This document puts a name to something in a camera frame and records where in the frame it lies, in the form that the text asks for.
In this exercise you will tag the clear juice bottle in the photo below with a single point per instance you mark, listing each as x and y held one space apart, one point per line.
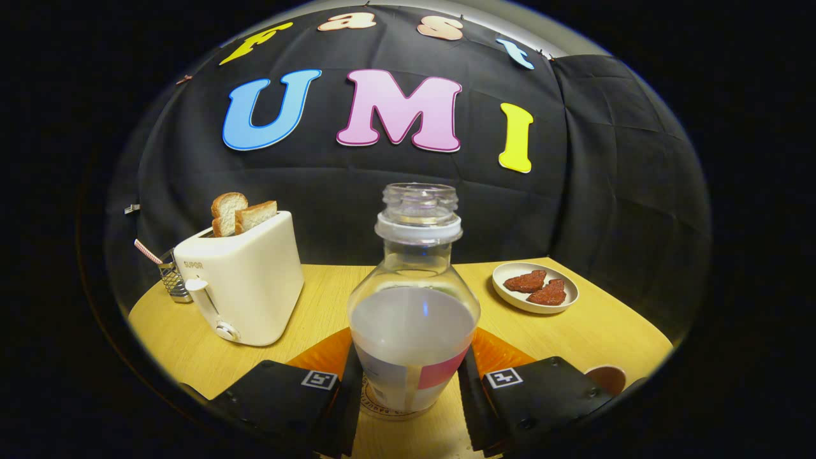
411 319

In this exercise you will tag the small white clip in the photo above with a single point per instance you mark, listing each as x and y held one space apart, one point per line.
132 208

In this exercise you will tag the round white plate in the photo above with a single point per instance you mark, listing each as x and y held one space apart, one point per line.
510 296

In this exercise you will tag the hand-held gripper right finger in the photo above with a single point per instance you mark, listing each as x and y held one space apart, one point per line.
472 411

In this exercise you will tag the toast slice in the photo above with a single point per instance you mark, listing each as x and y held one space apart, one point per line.
224 210
256 215

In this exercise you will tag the wooden table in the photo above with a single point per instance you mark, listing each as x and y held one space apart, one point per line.
574 338

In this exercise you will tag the red meat piece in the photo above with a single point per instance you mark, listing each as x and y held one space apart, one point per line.
526 281
549 294

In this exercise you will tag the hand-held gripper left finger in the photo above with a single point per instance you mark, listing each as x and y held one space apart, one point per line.
350 411

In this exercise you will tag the pink striped straw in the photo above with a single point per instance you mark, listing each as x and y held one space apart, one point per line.
148 252

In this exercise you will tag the white toaster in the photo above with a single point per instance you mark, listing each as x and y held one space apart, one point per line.
255 280

